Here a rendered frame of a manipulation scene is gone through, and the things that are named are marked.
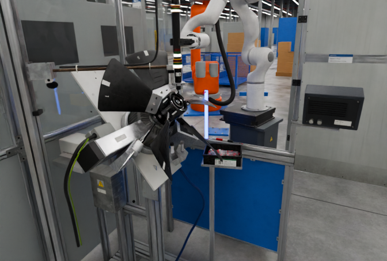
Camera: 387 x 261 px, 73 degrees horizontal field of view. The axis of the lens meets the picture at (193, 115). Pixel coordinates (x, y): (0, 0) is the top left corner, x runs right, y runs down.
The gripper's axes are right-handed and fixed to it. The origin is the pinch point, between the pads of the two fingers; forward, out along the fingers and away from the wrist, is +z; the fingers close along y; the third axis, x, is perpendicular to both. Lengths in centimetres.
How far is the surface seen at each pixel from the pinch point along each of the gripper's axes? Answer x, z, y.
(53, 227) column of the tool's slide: -94, 43, 55
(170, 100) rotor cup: -25.2, 14.5, -4.3
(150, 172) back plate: -60, 22, 4
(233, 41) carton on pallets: -14, -785, 226
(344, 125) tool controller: -42, -33, -77
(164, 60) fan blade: -9.2, -5.1, 10.6
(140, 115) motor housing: -33.5, 16.9, 11.6
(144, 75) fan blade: -16.0, 6.4, 15.3
